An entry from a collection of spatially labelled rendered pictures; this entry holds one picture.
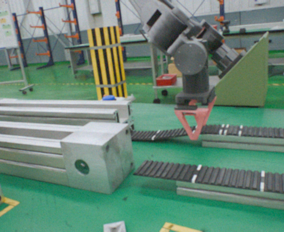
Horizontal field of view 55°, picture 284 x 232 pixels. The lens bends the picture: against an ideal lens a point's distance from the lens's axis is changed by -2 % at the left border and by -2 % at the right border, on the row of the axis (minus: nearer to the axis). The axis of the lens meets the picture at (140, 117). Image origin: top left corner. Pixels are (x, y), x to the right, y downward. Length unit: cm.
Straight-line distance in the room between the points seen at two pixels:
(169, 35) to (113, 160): 27
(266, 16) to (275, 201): 770
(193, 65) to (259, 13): 759
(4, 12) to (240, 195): 600
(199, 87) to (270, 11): 750
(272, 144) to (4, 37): 595
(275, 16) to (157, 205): 772
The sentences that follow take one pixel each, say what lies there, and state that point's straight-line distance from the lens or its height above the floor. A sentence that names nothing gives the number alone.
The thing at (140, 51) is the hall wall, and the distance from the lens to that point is 927.
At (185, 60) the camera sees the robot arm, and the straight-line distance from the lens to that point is 50.
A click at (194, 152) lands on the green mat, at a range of 61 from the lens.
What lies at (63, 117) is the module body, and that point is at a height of 84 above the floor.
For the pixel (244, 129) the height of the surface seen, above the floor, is 81.
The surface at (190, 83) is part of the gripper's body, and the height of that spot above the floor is 93.
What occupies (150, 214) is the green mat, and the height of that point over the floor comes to 78.
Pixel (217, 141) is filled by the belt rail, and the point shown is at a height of 79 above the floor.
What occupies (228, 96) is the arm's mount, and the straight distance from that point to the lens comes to 91.
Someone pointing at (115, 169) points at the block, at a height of 82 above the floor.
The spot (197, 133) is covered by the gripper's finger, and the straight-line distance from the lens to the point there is 60.
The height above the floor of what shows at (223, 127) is 82.
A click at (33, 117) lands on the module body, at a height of 84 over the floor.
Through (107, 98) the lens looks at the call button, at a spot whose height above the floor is 85.
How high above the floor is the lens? 105
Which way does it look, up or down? 18 degrees down
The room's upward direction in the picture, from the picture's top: 7 degrees counter-clockwise
